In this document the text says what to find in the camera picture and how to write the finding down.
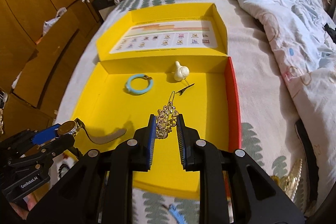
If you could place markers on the yellow cardboard box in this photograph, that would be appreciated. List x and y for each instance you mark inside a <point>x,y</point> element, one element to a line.
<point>134,76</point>

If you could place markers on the dark nightstand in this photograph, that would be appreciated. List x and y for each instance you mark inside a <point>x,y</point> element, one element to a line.
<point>103,8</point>

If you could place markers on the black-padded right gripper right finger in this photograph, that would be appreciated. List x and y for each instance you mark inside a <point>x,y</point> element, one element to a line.
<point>192,148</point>

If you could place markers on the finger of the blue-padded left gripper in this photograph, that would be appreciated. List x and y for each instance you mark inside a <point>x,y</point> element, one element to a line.
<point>45,135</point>

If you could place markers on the clear pearl claw clip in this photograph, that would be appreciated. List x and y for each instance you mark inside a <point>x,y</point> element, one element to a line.
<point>289,184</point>

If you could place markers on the white plastic bag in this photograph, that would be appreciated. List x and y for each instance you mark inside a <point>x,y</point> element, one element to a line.
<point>48,24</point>

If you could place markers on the light blue patterned duvet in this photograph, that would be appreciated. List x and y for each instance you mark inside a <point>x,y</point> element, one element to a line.
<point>305,55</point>

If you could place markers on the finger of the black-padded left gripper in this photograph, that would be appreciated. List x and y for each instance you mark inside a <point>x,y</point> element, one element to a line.
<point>55,148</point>

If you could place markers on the white garlic hair clip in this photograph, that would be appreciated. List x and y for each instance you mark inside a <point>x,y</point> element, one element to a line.
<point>181,73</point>

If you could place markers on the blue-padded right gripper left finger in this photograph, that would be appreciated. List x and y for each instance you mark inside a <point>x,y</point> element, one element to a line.
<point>145,138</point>

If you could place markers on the grey strap wristwatch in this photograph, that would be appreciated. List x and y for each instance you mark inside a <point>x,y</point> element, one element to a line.
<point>73,127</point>

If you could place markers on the blue hair clip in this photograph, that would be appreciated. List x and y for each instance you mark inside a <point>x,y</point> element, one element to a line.
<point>180,218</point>

